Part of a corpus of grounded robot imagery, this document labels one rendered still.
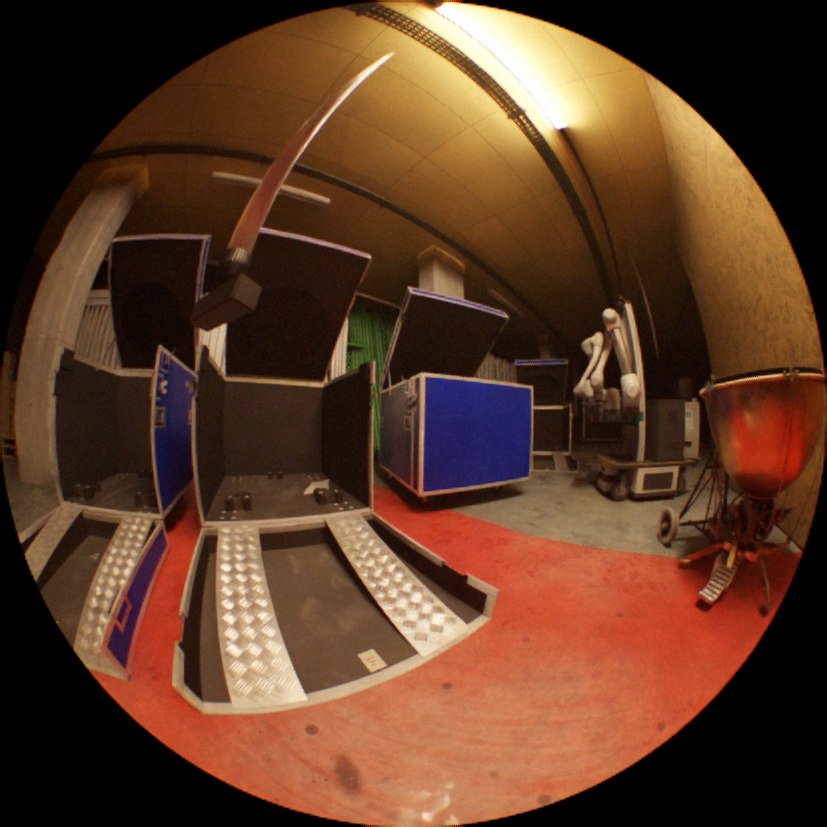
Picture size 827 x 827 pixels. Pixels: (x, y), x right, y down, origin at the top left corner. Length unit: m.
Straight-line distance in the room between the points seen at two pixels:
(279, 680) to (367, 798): 0.35
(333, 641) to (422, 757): 0.42
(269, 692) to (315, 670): 0.14
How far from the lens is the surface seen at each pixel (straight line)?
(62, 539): 1.53
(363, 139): 2.87
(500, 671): 0.78
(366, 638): 0.82
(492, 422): 1.84
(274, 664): 0.76
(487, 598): 0.86
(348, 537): 1.11
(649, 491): 2.35
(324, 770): 0.67
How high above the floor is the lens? 0.65
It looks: 2 degrees up
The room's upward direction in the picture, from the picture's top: 1 degrees clockwise
